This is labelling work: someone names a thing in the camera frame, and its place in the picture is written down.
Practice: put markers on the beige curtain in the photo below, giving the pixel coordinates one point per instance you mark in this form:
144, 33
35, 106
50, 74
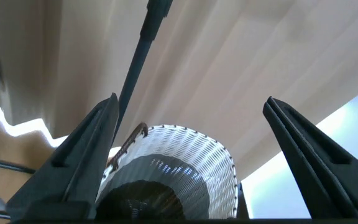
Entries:
228, 62

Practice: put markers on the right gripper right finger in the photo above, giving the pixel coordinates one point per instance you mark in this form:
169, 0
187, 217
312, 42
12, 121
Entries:
322, 161

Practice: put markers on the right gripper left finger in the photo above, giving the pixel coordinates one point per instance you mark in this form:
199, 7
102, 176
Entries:
73, 168

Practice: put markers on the black clothes rack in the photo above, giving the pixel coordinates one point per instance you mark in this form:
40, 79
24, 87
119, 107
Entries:
141, 46

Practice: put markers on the white laundry basket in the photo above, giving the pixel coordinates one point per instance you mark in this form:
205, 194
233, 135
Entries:
197, 155

